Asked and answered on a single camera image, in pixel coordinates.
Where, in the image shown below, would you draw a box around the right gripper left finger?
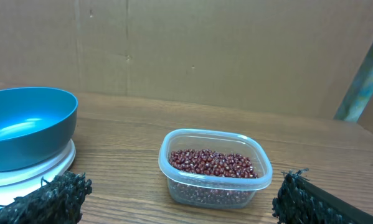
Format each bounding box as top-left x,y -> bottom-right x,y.
0,171 -> 92,224

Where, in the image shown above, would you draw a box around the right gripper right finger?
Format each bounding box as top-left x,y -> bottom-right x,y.
272,169 -> 373,224

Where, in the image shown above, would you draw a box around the white digital kitchen scale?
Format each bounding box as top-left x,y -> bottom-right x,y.
0,140 -> 76,209

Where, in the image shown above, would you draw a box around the teal blue bowl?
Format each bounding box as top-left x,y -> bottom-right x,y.
0,87 -> 78,172

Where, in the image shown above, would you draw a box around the clear plastic container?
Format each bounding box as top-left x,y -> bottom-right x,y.
158,129 -> 273,209

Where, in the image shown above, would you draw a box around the red adzuki beans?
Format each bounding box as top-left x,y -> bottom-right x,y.
168,149 -> 258,208

